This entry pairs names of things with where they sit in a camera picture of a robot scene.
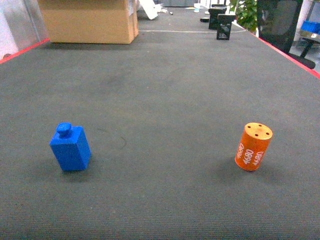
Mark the orange cylinder cap 4680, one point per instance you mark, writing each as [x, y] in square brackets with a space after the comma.
[252, 146]

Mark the black box near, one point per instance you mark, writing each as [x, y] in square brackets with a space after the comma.
[224, 26]

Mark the black box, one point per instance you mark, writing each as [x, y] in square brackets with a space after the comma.
[224, 26]
[213, 19]

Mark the black box far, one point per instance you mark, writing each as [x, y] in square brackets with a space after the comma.
[213, 19]

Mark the large cardboard box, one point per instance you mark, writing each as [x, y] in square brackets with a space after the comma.
[90, 21]

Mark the green potted plant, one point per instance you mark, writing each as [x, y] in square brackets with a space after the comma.
[246, 13]

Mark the black office chair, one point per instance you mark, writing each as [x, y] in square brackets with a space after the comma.
[277, 23]

